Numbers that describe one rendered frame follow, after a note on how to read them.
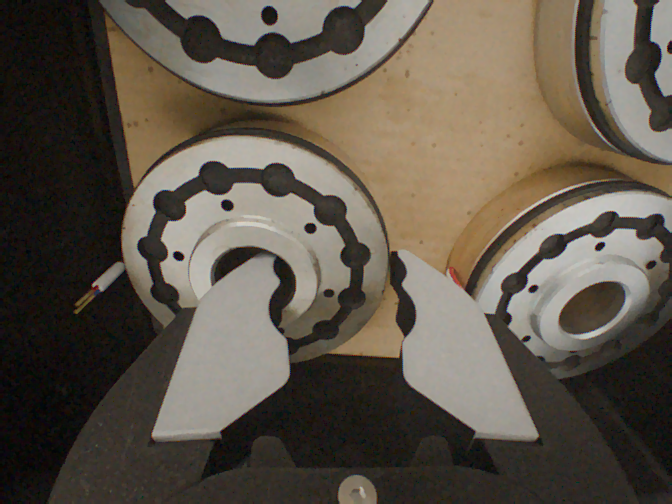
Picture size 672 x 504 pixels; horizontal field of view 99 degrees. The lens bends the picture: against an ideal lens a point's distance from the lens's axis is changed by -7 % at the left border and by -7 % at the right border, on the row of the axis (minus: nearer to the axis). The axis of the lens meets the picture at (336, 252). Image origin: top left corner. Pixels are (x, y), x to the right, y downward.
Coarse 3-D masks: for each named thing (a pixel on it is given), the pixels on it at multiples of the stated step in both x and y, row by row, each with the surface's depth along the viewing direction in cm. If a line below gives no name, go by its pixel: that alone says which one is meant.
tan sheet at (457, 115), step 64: (448, 0) 10; (512, 0) 10; (128, 64) 11; (384, 64) 11; (448, 64) 11; (512, 64) 11; (128, 128) 12; (192, 128) 12; (320, 128) 12; (384, 128) 12; (448, 128) 12; (512, 128) 12; (384, 192) 14; (448, 192) 14; (448, 256) 15; (384, 320) 17
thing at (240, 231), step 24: (240, 216) 11; (216, 240) 10; (240, 240) 10; (264, 240) 10; (288, 240) 11; (192, 264) 11; (216, 264) 11; (288, 264) 11; (312, 264) 11; (192, 288) 11; (312, 288) 12; (288, 312) 12
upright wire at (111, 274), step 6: (114, 264) 12; (120, 264) 12; (108, 270) 11; (114, 270) 11; (120, 270) 12; (102, 276) 11; (108, 276) 11; (114, 276) 11; (96, 282) 11; (102, 282) 11; (108, 282) 11; (96, 288) 10; (102, 288) 11; (90, 294) 10; (96, 294) 10; (90, 300) 10
